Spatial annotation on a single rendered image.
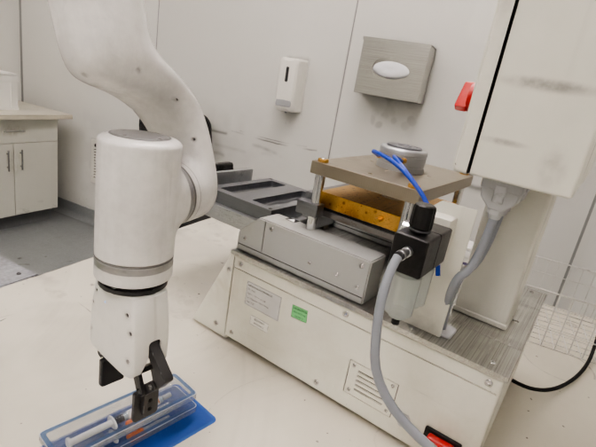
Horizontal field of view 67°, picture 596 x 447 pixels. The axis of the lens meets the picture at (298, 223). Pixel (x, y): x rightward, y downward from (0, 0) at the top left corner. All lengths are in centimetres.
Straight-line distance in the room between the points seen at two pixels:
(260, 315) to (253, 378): 10
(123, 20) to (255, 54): 209
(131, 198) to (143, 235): 4
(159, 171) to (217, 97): 223
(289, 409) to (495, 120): 50
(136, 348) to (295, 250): 30
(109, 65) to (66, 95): 308
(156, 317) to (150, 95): 24
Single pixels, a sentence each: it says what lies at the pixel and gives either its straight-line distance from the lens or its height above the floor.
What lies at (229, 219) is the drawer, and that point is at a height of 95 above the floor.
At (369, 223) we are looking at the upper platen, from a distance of 70.
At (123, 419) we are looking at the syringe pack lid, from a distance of 64.
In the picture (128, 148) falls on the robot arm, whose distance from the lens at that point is 46.
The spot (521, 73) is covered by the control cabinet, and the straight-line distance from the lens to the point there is 57.
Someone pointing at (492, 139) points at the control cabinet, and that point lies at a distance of 57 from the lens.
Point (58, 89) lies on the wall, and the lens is 362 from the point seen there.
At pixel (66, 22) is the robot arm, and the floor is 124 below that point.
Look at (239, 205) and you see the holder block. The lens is 85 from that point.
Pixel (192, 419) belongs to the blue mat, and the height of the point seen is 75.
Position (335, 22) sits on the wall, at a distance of 239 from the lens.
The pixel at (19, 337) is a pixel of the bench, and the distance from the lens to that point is 89.
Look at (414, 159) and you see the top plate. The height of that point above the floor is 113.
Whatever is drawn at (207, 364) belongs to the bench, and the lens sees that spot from 80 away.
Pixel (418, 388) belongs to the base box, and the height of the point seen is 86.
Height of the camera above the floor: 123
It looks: 18 degrees down
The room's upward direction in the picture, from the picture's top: 10 degrees clockwise
